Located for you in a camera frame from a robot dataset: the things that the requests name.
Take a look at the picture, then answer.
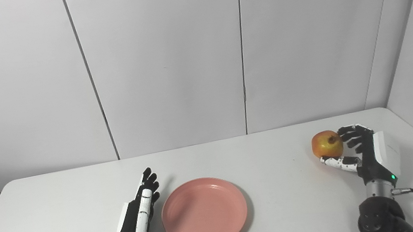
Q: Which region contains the red yellow apple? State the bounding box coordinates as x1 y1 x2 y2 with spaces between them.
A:
310 128 346 161

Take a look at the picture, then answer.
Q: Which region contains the pink plate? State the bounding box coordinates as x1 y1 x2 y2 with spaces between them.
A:
156 171 252 232

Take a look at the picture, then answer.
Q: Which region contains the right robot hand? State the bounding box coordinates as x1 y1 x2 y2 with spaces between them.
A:
315 117 406 198

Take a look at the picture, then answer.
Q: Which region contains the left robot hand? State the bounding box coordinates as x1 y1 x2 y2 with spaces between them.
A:
106 166 167 232

